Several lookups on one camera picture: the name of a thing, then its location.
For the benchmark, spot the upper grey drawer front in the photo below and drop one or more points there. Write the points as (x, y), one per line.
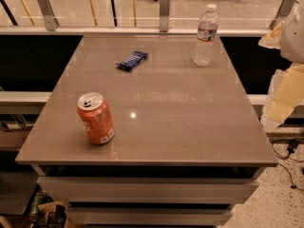
(148, 190)

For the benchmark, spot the grey drawer cabinet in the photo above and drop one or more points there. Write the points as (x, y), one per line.
(172, 120)

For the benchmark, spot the blue snack packet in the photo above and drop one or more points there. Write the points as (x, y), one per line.
(132, 60)

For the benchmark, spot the clear plastic water bottle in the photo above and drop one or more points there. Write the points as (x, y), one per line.
(206, 33)

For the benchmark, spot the metal railing post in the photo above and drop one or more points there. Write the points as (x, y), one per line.
(283, 11)
(51, 23)
(164, 15)

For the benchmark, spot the middle metal railing post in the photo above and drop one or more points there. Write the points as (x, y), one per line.
(164, 15)

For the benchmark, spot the lower grey drawer front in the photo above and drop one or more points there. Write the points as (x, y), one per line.
(150, 217)

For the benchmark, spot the right metal railing post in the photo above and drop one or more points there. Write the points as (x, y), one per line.
(283, 11)

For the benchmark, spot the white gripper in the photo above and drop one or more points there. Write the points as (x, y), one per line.
(294, 37)

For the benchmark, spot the cardboard clutter on floor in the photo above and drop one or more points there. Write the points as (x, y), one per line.
(47, 213)

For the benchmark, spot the grey drawer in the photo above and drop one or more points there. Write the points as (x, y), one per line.
(150, 217)
(148, 190)

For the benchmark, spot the orange soda can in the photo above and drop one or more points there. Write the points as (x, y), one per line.
(96, 117)

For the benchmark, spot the left metal railing post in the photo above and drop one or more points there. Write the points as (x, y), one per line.
(51, 23)

